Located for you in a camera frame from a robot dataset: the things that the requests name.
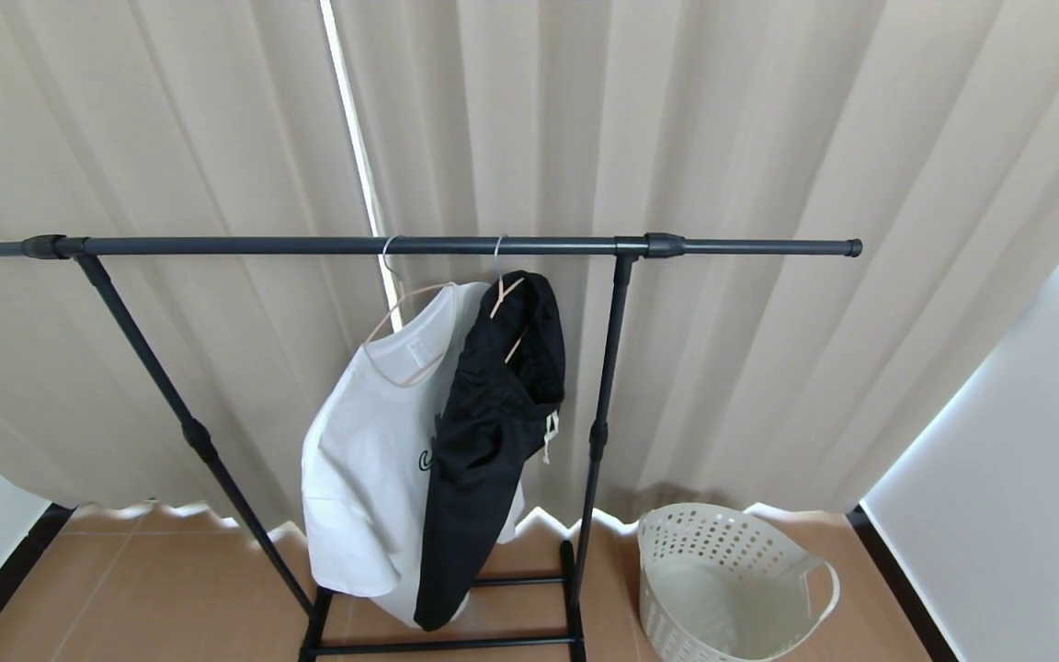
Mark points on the pink clothes hanger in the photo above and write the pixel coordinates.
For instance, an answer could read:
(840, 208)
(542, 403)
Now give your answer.
(401, 303)
(504, 296)

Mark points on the black garment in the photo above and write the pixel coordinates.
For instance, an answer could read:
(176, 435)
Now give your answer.
(483, 441)

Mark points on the white printed sleeveless top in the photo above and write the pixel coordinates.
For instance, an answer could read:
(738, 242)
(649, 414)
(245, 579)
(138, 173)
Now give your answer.
(364, 460)

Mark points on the black clothes rack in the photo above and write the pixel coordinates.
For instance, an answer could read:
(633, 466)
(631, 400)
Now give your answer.
(309, 245)

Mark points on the white laundry basket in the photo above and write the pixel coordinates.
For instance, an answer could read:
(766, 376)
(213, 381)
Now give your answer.
(723, 588)

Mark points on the beige curtain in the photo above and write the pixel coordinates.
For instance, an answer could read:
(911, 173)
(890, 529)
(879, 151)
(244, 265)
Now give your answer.
(723, 138)

